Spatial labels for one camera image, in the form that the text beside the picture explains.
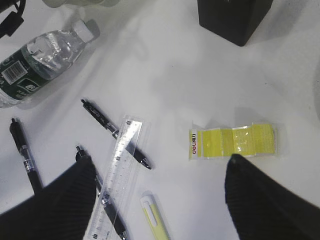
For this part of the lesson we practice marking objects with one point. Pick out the black square pen holder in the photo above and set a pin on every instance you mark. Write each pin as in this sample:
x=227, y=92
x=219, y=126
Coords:
x=233, y=20

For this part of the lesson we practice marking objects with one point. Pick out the clear water bottle green label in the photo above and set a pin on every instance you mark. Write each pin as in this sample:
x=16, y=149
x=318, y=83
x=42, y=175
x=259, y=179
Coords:
x=41, y=60

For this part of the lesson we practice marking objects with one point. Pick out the yellow pen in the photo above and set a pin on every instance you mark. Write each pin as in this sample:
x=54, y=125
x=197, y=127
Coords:
x=153, y=217

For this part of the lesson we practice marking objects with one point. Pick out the black pen lower left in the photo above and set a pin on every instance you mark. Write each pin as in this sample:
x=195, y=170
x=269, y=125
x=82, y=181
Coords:
x=20, y=141

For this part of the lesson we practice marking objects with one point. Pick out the black pen middle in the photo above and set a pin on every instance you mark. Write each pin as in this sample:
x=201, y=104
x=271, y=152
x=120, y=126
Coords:
x=106, y=219

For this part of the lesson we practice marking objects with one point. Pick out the yellow waste paper wrapper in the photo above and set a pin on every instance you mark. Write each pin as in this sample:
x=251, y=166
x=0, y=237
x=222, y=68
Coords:
x=250, y=140

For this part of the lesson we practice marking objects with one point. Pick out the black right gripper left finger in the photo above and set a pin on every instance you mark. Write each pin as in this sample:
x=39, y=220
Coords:
x=61, y=211

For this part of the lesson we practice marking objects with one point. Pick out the green woven plastic basket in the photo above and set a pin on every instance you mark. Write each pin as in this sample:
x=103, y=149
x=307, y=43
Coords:
x=316, y=88

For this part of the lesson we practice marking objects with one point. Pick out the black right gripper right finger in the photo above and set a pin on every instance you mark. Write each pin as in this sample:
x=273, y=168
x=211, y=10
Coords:
x=262, y=209

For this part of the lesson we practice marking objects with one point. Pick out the clear plastic ruler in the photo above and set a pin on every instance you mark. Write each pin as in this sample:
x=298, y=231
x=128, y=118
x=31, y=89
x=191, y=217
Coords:
x=118, y=174

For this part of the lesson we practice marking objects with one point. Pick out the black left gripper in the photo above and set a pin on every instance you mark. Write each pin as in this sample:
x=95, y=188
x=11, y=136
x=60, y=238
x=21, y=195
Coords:
x=14, y=20

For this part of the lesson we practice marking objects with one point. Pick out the black pen upper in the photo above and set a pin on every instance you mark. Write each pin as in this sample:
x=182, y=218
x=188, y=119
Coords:
x=104, y=121

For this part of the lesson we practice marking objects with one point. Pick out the black pen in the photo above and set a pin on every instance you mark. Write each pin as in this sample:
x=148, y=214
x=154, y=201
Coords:
x=106, y=219
x=20, y=141
x=104, y=121

